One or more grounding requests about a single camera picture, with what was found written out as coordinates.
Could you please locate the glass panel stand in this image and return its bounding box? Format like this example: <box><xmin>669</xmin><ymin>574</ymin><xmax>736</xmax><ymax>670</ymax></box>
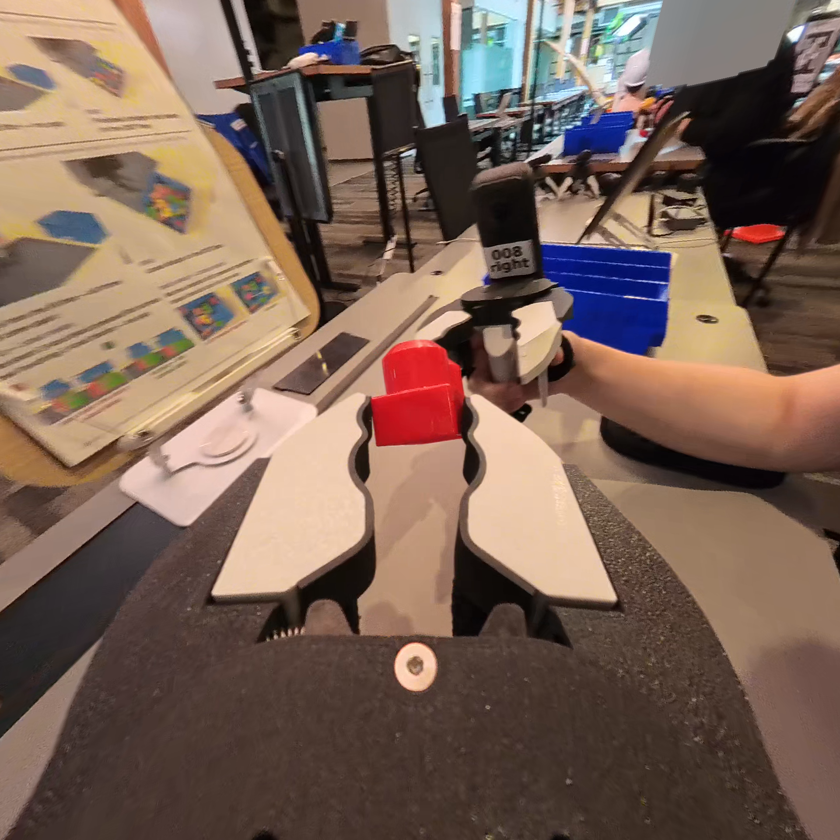
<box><xmin>248</xmin><ymin>67</ymin><xmax>333</xmax><ymax>225</ymax></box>

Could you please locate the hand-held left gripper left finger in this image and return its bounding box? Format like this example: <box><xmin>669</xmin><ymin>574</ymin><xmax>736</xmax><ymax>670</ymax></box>
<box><xmin>211</xmin><ymin>392</ymin><xmax>378</xmax><ymax>626</ymax></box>

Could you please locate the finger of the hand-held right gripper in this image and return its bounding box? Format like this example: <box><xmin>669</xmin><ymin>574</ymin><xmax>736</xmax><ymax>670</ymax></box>
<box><xmin>413</xmin><ymin>310</ymin><xmax>473</xmax><ymax>349</ymax></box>
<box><xmin>514</xmin><ymin>301</ymin><xmax>565</xmax><ymax>406</ymax></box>

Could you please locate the person's right hand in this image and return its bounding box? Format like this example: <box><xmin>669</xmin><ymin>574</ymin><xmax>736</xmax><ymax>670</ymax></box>
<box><xmin>468</xmin><ymin>328</ymin><xmax>584</xmax><ymax>421</ymax></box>

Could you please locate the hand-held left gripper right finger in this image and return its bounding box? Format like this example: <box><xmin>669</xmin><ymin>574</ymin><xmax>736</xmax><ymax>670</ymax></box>
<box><xmin>453</xmin><ymin>394</ymin><xmax>620</xmax><ymax>631</ymax></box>

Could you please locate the grey desk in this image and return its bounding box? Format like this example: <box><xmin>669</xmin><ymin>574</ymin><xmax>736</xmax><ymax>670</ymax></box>
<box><xmin>0</xmin><ymin>187</ymin><xmax>840</xmax><ymax>840</ymax></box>

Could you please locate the red one-stud block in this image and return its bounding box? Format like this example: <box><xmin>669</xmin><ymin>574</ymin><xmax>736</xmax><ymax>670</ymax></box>
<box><xmin>371</xmin><ymin>340</ymin><xmax>467</xmax><ymax>447</ymax></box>

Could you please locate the wooden table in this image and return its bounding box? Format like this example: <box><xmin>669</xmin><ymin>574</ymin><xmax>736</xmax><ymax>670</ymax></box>
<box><xmin>215</xmin><ymin>61</ymin><xmax>422</xmax><ymax>104</ymax></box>

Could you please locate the tilted board stand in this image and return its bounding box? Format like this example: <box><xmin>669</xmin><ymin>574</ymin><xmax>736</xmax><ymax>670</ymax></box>
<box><xmin>576</xmin><ymin>110</ymin><xmax>691</xmax><ymax>248</ymax></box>

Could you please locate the row of blue bins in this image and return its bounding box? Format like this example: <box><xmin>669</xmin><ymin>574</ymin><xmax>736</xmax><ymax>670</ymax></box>
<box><xmin>563</xmin><ymin>110</ymin><xmax>635</xmax><ymax>156</ymax></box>

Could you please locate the white board stand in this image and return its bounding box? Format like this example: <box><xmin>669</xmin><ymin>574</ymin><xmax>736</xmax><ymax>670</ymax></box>
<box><xmin>119</xmin><ymin>387</ymin><xmax>319</xmax><ymax>527</ymax></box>

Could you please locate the wooden display board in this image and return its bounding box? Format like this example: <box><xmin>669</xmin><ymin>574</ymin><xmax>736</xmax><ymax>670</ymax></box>
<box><xmin>0</xmin><ymin>125</ymin><xmax>322</xmax><ymax>490</ymax></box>

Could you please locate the blue plastic bin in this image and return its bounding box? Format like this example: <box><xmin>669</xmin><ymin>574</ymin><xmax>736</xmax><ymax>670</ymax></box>
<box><xmin>538</xmin><ymin>243</ymin><xmax>677</xmax><ymax>357</ymax></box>

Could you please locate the printed instruction sheet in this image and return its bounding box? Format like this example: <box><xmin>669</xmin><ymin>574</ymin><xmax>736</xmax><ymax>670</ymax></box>
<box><xmin>0</xmin><ymin>0</ymin><xmax>313</xmax><ymax>468</ymax></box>

